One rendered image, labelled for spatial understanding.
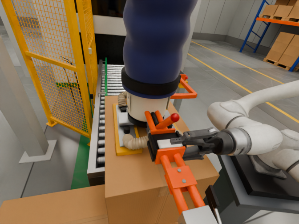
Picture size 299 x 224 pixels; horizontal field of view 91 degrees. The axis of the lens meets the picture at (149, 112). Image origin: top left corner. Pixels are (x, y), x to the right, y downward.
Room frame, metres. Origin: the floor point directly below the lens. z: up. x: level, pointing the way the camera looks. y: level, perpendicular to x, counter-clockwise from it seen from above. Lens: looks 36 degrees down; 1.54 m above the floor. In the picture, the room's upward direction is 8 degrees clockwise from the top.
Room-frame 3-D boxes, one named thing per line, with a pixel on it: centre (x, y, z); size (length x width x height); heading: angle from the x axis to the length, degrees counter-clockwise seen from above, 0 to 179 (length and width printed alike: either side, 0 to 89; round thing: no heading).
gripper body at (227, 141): (0.34, -0.22, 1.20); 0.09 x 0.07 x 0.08; 108
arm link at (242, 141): (0.36, -0.29, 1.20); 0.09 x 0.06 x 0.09; 18
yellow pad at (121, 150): (0.51, 0.10, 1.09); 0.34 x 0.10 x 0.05; 18
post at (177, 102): (1.32, -0.28, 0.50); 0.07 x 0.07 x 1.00; 18
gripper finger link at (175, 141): (0.30, -0.10, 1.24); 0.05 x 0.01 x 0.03; 108
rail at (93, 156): (1.63, 0.69, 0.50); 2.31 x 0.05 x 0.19; 18
